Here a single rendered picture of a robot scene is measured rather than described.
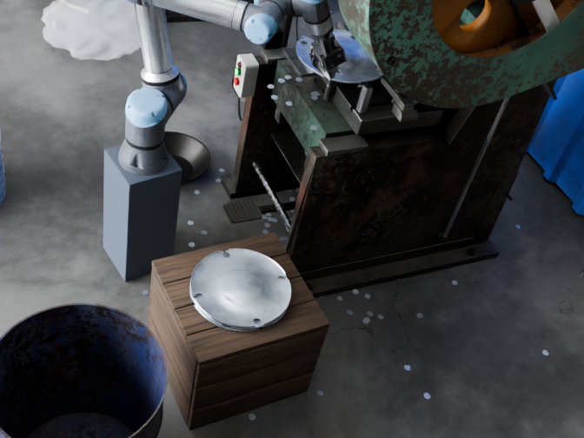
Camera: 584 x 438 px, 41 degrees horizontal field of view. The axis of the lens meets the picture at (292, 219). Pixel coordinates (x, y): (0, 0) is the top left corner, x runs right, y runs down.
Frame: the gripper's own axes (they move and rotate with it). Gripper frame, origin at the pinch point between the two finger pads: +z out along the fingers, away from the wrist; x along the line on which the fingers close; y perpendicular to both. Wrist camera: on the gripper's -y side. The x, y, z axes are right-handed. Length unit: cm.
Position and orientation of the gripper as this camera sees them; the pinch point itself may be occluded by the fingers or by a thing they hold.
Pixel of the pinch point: (329, 74)
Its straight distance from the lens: 237.5
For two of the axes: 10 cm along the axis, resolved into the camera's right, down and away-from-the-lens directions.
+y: 4.2, 6.9, -5.9
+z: 2.2, 5.6, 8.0
